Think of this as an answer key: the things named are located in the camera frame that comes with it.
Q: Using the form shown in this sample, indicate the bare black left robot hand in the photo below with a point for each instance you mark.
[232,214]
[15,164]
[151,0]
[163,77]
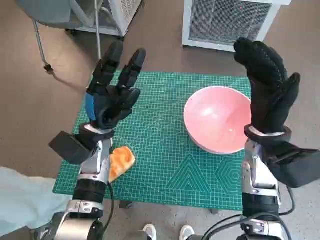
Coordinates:
[105,105]

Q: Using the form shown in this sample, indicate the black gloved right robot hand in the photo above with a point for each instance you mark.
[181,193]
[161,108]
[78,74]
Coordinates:
[267,95]

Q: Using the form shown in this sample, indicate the long orange toy bread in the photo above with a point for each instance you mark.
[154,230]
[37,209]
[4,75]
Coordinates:
[122,160]

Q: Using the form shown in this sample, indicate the pink bowl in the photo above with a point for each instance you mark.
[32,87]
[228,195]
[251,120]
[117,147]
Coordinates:
[212,117]

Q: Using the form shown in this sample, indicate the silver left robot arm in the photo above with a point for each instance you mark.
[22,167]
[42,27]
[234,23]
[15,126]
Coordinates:
[92,162]

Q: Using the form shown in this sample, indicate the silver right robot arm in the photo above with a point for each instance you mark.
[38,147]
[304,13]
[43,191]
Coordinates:
[260,200]

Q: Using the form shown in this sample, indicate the green cutting mat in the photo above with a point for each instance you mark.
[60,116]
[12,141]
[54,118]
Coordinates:
[160,150]

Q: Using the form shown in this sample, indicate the silver metal pole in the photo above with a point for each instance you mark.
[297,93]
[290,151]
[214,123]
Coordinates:
[98,30]

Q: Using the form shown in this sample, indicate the white cabinet with mesh front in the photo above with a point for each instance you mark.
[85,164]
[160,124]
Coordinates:
[225,20]

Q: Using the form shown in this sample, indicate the white wheeled mesh cabinet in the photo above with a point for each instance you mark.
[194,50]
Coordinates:
[125,12]

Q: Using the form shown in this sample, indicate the grey chair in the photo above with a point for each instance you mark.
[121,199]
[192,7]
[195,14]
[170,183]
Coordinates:
[50,12]

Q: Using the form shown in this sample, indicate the person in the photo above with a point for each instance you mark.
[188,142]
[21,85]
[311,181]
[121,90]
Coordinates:
[25,195]

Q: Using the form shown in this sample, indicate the white shoe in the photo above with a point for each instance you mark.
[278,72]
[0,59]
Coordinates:
[187,231]
[150,231]

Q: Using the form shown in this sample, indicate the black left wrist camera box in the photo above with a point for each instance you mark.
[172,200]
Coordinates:
[67,147]

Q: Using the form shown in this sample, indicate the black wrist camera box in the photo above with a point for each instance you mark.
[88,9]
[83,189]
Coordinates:
[67,147]
[292,170]

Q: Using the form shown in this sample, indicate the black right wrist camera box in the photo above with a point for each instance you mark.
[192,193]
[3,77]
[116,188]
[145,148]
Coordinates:
[292,170]

